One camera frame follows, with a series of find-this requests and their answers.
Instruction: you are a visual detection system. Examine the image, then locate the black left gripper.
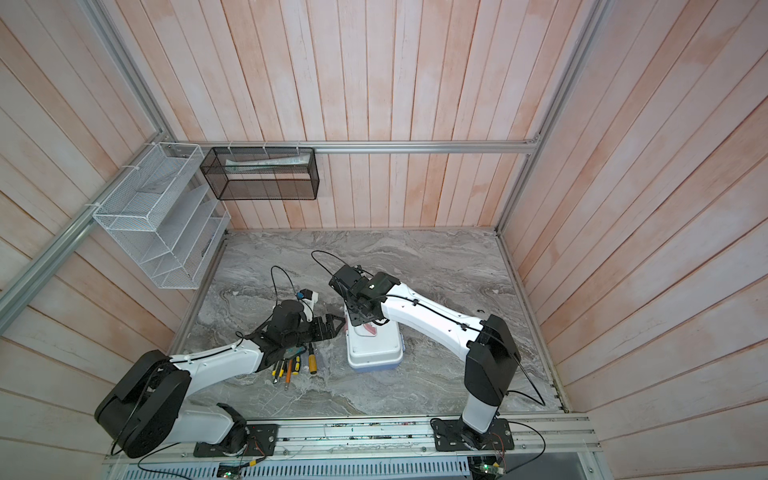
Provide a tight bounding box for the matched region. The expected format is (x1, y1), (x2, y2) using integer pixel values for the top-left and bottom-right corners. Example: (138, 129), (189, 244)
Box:
(284, 313), (347, 349)

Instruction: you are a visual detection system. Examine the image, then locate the white blue plastic toolbox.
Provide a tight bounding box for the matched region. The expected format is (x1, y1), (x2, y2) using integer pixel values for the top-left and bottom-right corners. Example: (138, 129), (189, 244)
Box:
(344, 310), (405, 373)

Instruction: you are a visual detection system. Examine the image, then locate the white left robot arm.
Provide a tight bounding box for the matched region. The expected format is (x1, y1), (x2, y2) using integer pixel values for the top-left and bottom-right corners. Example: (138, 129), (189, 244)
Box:
(94, 299), (346, 458)

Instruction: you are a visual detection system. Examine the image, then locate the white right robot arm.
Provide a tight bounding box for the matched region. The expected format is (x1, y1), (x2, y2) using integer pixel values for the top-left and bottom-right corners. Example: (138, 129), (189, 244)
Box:
(329, 266), (521, 434)

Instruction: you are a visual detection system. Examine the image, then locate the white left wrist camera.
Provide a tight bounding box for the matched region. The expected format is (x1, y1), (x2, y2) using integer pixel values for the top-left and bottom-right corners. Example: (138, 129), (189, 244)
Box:
(296, 289), (318, 322)

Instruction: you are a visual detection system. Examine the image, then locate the orange handled screwdriver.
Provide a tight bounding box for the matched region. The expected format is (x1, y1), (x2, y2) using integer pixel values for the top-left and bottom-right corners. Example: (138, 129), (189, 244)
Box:
(284, 358), (293, 390)

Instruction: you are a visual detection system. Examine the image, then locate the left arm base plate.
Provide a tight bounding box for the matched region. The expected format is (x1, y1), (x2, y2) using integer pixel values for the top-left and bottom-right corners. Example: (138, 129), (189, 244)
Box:
(193, 424), (279, 458)

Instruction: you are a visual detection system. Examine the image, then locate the aluminium front rail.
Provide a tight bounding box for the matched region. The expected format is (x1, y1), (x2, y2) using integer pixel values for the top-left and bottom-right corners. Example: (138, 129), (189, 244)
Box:
(101, 413), (601, 466)

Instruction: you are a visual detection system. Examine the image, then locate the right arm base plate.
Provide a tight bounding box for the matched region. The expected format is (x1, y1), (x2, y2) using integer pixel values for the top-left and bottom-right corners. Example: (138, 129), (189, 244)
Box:
(430, 418), (514, 452)

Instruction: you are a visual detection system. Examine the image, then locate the black mesh wall basket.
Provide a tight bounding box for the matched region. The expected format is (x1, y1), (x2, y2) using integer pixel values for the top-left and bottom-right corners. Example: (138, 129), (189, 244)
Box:
(201, 146), (320, 201)

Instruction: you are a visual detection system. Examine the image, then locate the white wire mesh shelf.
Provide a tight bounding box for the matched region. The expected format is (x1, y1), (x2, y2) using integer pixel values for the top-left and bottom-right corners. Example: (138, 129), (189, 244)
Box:
(94, 142), (230, 290)

